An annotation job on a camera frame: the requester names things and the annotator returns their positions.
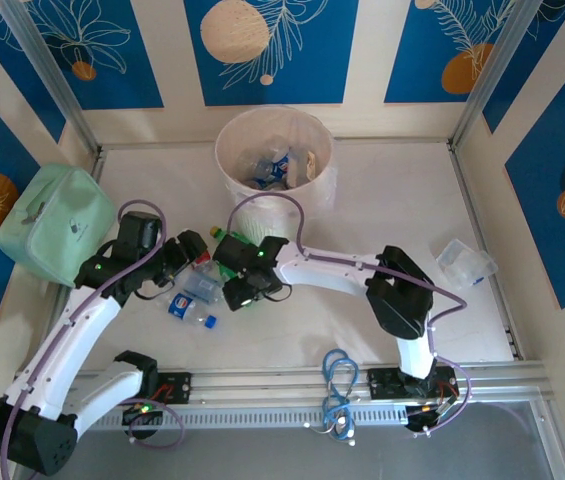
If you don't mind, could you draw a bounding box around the green bottle with label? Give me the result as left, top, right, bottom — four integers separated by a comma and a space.
209, 225, 263, 312

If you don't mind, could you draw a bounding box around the clear bottle Pepsi logo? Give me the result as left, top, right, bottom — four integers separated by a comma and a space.
166, 292, 219, 330

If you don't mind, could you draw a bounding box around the small bottle blue label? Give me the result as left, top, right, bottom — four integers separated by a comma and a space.
249, 157, 276, 189

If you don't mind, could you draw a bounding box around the clear bottle dark blue label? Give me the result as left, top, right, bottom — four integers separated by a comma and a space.
269, 152, 296, 181

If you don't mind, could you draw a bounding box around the clear bottle brown label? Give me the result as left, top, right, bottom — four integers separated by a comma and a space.
286, 147, 319, 189

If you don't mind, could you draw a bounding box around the cream plastic bin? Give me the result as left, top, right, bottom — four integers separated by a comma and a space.
214, 104, 337, 244

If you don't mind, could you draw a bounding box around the mint green fabric pouch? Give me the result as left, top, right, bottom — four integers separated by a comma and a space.
0, 162, 117, 289

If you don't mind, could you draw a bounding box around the grey metal sheet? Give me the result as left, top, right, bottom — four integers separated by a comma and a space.
9, 399, 565, 480

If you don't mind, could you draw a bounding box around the clear plastic container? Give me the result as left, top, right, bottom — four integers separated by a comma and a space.
435, 238, 499, 292

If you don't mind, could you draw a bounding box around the aluminium mounting rail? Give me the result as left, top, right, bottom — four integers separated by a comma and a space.
61, 360, 548, 409

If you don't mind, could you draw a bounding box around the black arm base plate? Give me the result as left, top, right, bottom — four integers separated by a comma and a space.
365, 367, 459, 401
154, 370, 194, 405

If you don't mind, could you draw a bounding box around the grey slotted cable duct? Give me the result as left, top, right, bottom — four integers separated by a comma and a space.
76, 402, 409, 432

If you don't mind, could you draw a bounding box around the aluminium table edge rail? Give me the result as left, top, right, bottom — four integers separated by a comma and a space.
99, 140, 456, 150
449, 142, 531, 364

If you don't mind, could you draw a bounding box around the coiled blue cable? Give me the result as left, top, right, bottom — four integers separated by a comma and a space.
321, 348, 362, 445

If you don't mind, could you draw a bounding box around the aluminium frame post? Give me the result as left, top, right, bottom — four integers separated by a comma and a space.
0, 0, 101, 154
449, 0, 538, 149

